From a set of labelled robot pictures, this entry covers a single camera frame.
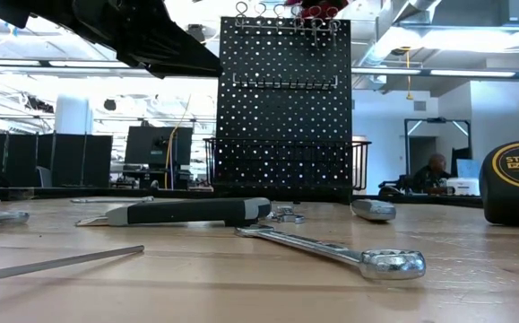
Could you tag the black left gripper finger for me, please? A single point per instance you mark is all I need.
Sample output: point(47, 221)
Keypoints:
point(187, 72)
point(187, 54)

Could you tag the black perforated pegboard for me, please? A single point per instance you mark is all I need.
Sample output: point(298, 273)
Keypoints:
point(286, 116)

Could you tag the black grey utility knife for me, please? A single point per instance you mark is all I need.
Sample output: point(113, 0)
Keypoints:
point(187, 212)

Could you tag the silver metal utility knife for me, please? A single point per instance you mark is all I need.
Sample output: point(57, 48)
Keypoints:
point(373, 210)

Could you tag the black ceiling spotlight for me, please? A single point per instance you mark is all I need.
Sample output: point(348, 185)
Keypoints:
point(196, 31)
point(109, 104)

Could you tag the black computer monitor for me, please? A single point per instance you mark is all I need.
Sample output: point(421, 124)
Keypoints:
point(151, 145)

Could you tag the long ceiling light strip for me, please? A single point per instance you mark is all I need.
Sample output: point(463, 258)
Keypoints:
point(465, 72)
point(39, 64)

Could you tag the white round column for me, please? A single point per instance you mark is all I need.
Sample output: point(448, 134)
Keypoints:
point(73, 116)

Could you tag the black partition panel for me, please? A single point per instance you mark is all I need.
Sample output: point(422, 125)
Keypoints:
point(71, 161)

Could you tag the thin silver metal strip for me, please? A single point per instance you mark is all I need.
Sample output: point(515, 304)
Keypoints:
point(111, 200)

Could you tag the person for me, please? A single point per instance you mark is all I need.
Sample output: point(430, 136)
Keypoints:
point(434, 175)

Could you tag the light blue screen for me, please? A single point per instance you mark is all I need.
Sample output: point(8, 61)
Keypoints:
point(467, 169)

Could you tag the white box device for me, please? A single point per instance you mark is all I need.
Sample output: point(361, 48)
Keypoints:
point(463, 186)

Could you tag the yellow black tape measure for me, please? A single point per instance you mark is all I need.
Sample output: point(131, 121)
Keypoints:
point(505, 202)

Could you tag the slotted wrench holder rail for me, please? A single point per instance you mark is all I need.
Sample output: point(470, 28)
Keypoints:
point(286, 85)

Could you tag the silver ceiling duct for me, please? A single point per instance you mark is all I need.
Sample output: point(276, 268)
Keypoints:
point(391, 33)

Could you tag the grey wall vent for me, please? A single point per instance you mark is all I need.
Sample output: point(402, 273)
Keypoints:
point(420, 106)

